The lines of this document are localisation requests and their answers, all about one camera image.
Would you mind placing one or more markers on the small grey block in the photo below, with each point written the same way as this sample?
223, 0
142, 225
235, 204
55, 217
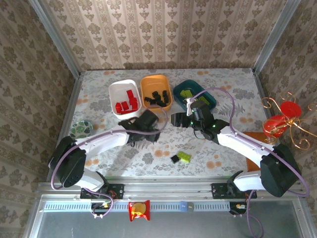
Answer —
190, 206

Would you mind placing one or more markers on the red round ornament cup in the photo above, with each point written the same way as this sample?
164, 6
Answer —
272, 127
291, 110

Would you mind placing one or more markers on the red snack packet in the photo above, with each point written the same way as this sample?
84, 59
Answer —
138, 210

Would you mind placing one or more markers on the green long lego brick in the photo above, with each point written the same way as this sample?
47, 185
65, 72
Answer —
203, 99
184, 156
185, 93

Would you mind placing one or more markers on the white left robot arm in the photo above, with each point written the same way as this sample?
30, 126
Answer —
104, 141

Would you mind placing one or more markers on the leaf pattern bowl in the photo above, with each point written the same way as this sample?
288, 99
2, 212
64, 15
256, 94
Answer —
81, 130

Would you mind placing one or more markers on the white plastic container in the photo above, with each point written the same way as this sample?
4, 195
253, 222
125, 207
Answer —
119, 90

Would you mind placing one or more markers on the aluminium frame post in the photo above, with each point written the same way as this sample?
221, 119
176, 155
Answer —
274, 37
56, 37

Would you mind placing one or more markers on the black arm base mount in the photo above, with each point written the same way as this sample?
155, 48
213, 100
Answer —
219, 191
117, 192

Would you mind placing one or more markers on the black long lego brick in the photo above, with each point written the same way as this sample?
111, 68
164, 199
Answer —
158, 98

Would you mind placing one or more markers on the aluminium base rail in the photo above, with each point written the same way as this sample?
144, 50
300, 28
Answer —
168, 188

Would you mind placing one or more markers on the orange plastic container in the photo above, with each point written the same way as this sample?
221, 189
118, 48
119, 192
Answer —
154, 85

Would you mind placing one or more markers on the aluminium table side rail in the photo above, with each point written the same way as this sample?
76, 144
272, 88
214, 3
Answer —
71, 104

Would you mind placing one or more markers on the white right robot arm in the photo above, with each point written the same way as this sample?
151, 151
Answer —
242, 146

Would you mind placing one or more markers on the black small lego brick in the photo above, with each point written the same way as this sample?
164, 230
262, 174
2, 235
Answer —
167, 99
147, 99
164, 93
175, 159
163, 104
151, 101

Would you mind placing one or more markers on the small circuit board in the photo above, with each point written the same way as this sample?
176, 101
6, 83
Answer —
101, 205

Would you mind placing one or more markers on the teal plastic container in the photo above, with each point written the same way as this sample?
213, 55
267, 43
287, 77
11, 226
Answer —
184, 86

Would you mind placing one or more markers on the floral print tablecloth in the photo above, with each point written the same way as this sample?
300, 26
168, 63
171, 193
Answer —
235, 77

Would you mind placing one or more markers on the orange brown board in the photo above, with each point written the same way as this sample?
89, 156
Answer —
252, 164

